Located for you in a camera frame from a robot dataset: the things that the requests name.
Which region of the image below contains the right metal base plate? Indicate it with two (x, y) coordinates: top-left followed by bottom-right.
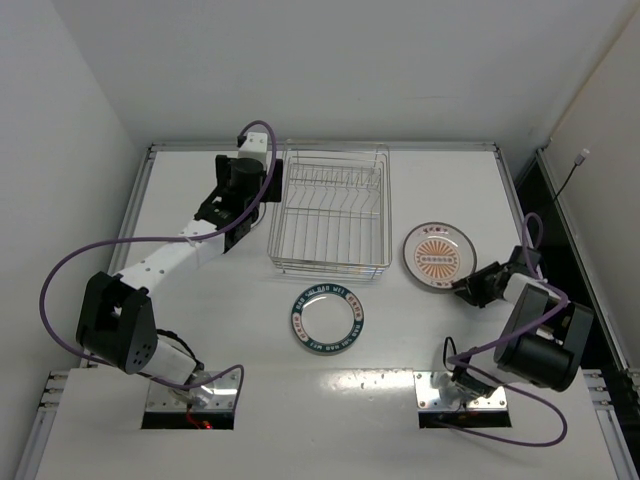
(413, 371), (508, 414)

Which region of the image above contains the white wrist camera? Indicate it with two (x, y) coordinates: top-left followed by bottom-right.
(238, 132), (269, 164)
(501, 273), (561, 305)

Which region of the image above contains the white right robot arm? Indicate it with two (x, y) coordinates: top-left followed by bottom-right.
(444, 246), (594, 399)

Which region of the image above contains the metal base plate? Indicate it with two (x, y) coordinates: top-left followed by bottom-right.
(413, 371), (508, 414)
(145, 368), (242, 414)

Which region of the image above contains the black hanging usb cable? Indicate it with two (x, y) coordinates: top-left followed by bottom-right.
(552, 148), (590, 204)

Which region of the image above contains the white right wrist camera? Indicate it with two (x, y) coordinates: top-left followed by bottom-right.
(501, 273), (561, 305)

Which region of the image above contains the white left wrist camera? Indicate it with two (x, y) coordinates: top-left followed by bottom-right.
(238, 132), (269, 164)

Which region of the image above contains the aluminium table frame rail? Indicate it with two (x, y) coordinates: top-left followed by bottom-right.
(104, 141), (631, 374)

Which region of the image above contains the orange sunburst plate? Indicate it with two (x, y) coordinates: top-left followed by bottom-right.
(401, 222), (477, 291)

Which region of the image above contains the silver wire dish rack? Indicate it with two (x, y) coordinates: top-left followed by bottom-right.
(267, 139), (392, 280)

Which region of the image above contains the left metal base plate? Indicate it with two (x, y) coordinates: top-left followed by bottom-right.
(145, 368), (242, 414)

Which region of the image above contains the teal rimmed text plate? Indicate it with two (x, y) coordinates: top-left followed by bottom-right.
(290, 283), (365, 355)

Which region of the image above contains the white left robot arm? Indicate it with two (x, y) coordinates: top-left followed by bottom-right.
(76, 155), (283, 388)

